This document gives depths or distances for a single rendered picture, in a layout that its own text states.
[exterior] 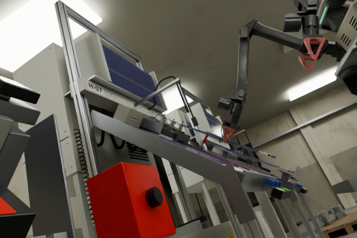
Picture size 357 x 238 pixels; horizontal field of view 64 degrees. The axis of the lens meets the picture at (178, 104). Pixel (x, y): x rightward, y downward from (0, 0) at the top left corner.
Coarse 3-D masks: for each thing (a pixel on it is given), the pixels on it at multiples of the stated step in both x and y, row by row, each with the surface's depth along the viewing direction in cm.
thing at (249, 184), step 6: (246, 174) 92; (252, 174) 99; (258, 174) 107; (264, 174) 122; (246, 180) 95; (252, 180) 102; (258, 180) 110; (264, 180) 120; (246, 186) 97; (252, 186) 105; (258, 186) 114; (264, 186) 124
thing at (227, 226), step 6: (228, 222) 151; (210, 228) 127; (216, 228) 133; (222, 228) 139; (228, 228) 146; (192, 234) 110; (198, 234) 114; (204, 234) 119; (210, 234) 124; (216, 234) 129; (222, 234) 135; (228, 234) 142; (234, 234) 149
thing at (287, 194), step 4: (272, 192) 114; (276, 192) 113; (280, 192) 112; (284, 192) 117; (288, 192) 130; (272, 196) 114; (276, 196) 113; (280, 196) 112; (284, 196) 120; (288, 196) 135
